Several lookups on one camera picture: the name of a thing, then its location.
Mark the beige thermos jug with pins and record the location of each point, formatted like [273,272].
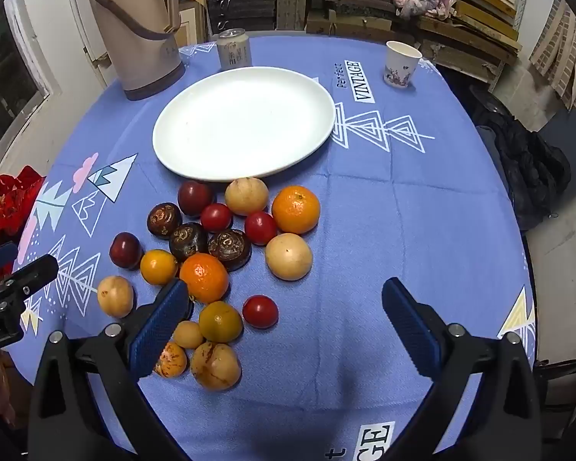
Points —
[139,48]

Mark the dark brown water chestnut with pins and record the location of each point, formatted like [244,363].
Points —
[164,221]
[229,248]
[187,241]

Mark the brown-streaked pepino melon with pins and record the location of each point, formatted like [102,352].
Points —
[172,361]

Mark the small pale pepino melon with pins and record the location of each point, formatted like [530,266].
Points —
[189,335]

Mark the brick-pattern panel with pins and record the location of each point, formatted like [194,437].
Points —
[561,48]

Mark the dark red plum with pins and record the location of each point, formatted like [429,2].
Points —
[125,249]
[194,197]

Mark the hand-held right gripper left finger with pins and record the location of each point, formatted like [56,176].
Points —
[158,329]

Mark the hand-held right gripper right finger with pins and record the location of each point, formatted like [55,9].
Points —
[413,329]

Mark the white plate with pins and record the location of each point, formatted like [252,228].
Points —
[245,125]

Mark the silver drink can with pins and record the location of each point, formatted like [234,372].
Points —
[234,53]

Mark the shelf of wooden boards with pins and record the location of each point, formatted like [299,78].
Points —
[240,0]

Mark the red patterned cloth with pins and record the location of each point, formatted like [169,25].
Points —
[5,201]

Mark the blue printed tablecloth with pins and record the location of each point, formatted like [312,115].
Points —
[365,249]

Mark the red cherry tomato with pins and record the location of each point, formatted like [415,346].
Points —
[260,228]
[260,311]
[216,217]

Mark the window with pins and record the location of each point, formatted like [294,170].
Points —
[9,81]

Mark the black jacket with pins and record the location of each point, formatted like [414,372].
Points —
[528,168]

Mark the orange mandarin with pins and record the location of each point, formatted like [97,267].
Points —
[204,277]
[295,209]

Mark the printed paper cup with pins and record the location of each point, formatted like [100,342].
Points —
[401,67]

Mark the pale yellow pepino melon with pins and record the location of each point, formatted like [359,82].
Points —
[215,366]
[115,296]
[246,196]
[288,256]

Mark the wooden picture frame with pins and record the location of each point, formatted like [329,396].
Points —
[192,24]

